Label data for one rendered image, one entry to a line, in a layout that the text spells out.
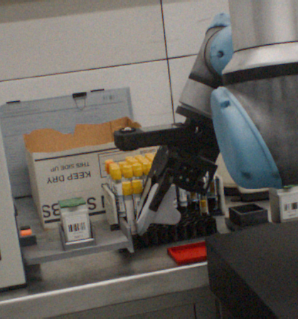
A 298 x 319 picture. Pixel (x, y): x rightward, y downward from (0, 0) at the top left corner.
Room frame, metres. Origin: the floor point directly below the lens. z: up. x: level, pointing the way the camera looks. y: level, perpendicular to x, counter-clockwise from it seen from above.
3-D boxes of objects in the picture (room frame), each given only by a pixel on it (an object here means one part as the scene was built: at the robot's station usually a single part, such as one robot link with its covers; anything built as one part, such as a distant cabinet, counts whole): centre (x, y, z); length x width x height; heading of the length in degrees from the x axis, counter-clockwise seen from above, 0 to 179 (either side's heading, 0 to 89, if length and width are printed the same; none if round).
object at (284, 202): (1.24, -0.23, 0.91); 0.05 x 0.04 x 0.07; 11
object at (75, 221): (1.13, 0.12, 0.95); 0.05 x 0.04 x 0.06; 11
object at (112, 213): (1.35, -0.02, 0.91); 0.20 x 0.10 x 0.07; 101
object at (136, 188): (1.24, -0.01, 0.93); 0.17 x 0.09 x 0.11; 102
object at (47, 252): (1.12, 0.14, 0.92); 0.21 x 0.07 x 0.05; 101
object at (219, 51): (1.08, -0.16, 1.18); 0.11 x 0.11 x 0.08; 3
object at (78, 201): (1.13, 0.12, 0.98); 0.05 x 0.04 x 0.01; 11
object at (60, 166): (1.52, 0.12, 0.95); 0.29 x 0.25 x 0.15; 11
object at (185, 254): (1.12, -0.06, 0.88); 0.07 x 0.07 x 0.01; 11
